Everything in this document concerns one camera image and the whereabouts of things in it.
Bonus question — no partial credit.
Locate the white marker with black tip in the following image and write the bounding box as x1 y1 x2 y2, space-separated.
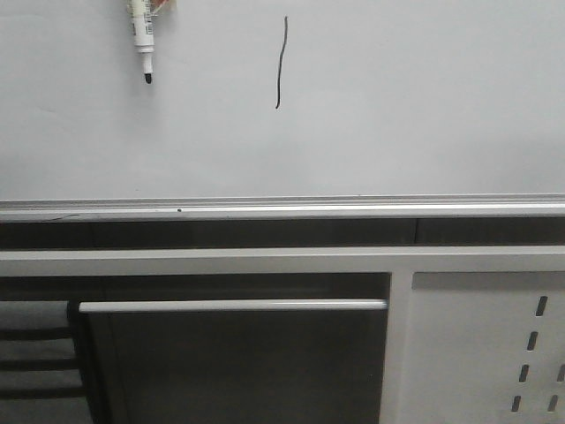
127 0 154 85

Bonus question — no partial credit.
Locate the white horizontal rail bar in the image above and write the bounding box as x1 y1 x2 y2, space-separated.
79 299 388 314

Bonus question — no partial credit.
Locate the white whiteboard with aluminium frame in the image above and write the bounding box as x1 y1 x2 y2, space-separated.
1 1 564 221

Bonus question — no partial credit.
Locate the white perforated metal panel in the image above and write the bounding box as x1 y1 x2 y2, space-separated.
398 272 564 423

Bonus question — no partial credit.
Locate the white metal table frame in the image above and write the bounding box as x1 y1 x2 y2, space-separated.
1 246 564 423

